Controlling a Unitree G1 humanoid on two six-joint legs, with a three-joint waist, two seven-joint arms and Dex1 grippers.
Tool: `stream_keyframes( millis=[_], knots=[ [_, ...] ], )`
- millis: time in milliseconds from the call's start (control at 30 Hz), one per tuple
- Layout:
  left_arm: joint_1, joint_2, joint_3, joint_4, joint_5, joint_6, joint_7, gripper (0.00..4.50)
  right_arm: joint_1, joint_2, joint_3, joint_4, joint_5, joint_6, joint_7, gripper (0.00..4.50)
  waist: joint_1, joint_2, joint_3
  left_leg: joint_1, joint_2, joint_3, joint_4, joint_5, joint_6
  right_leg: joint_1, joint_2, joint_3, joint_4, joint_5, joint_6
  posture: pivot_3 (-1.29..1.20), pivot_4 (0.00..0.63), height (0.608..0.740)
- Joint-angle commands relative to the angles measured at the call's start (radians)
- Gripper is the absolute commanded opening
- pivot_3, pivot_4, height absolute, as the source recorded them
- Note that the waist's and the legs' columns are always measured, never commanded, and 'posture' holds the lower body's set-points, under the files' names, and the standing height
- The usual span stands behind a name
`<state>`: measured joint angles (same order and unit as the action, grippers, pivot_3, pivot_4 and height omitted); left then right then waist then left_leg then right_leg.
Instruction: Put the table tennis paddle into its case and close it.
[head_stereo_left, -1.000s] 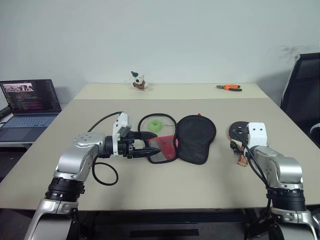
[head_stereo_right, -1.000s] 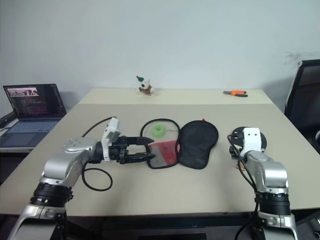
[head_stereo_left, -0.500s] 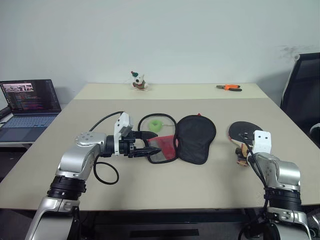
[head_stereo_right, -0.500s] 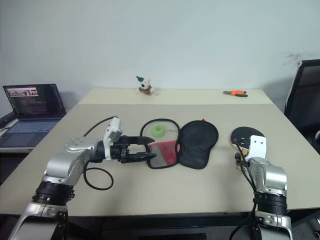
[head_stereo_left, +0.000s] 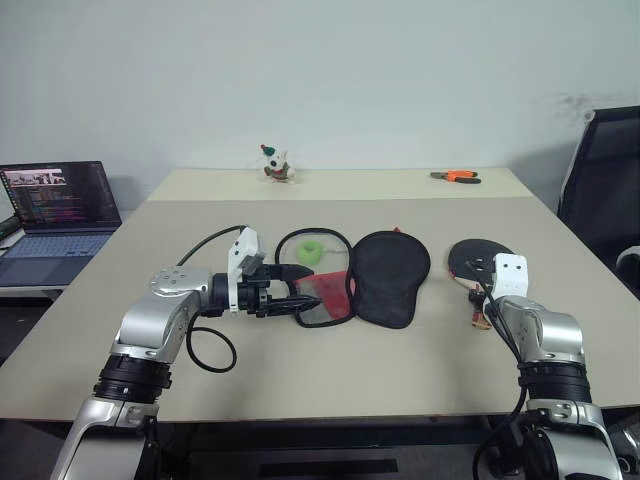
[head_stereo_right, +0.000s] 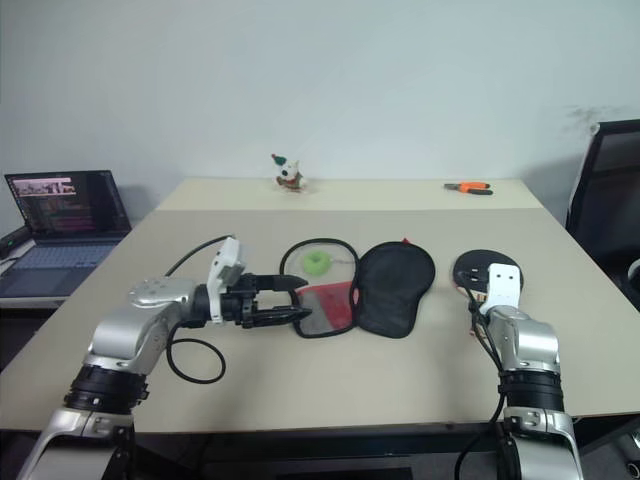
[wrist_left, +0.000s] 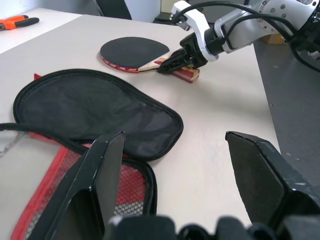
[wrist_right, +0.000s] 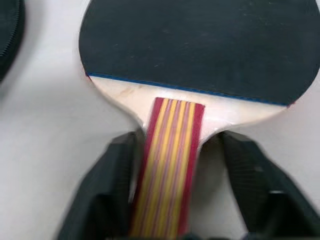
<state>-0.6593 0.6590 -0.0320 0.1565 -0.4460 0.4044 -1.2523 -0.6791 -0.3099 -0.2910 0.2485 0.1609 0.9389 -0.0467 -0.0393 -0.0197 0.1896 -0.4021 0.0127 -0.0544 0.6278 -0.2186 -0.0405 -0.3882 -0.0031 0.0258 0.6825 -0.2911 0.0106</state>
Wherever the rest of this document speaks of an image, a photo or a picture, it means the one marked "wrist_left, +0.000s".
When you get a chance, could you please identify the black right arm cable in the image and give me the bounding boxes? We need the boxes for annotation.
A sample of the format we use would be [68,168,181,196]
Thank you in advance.
[169,1,320,73]

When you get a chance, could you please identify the black office chair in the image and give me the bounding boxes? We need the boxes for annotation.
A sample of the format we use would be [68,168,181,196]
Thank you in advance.
[94,0,133,20]

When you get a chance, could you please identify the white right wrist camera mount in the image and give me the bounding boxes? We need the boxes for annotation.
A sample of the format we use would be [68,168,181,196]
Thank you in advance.
[170,0,220,63]

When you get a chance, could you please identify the black and red paddle case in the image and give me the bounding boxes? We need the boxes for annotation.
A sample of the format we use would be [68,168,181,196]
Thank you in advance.
[0,68,185,240]

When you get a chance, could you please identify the orange handled pliers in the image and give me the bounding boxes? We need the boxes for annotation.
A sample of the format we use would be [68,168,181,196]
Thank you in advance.
[0,15,40,32]

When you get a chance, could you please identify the brown cardboard box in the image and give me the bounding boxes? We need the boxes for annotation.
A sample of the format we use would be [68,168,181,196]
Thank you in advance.
[261,33,287,45]

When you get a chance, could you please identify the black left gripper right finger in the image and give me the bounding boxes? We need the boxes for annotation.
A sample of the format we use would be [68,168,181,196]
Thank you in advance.
[224,130,320,226]

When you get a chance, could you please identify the black rubber table tennis paddle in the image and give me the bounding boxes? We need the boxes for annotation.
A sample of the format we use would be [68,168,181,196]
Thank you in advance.
[99,36,202,84]

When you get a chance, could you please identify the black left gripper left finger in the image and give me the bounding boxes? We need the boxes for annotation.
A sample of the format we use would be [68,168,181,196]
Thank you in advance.
[23,131,126,240]

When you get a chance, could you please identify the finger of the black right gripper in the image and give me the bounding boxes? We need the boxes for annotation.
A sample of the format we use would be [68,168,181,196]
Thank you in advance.
[168,48,188,61]
[156,53,195,75]

